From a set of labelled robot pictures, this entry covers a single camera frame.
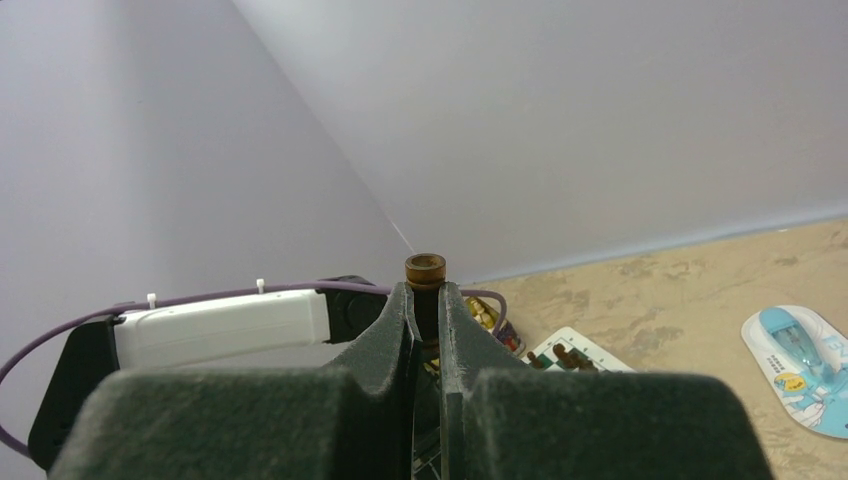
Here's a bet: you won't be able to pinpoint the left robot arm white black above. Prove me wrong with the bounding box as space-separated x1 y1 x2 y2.
26 276 389 470

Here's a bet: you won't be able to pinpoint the green white chess mat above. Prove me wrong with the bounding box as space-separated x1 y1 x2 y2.
522 327 634 372

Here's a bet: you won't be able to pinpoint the brown chess knight piece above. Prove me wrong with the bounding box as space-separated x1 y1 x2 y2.
552 343 598 372

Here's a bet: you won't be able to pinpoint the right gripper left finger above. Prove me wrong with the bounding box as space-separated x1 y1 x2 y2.
48 283 421 479

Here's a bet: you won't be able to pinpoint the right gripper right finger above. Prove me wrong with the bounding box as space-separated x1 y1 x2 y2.
438 283 773 479

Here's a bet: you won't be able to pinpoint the gold tin white pieces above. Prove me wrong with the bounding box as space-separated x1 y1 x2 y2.
465 296 525 356

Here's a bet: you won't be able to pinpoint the blue white packaged item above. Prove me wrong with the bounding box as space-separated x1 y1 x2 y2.
741 305 847 440

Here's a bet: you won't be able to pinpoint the brown chess rook eleventh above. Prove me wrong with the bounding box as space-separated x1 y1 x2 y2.
405 253 446 361

